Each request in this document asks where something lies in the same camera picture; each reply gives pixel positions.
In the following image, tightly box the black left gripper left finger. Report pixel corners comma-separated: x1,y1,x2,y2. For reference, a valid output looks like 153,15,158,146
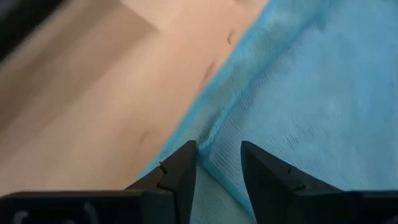
124,139,198,224

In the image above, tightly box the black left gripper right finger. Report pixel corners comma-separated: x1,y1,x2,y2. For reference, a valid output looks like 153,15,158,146
241,140,343,224

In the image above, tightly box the blue microfiber towel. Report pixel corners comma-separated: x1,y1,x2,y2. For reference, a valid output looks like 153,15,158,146
136,0,398,224

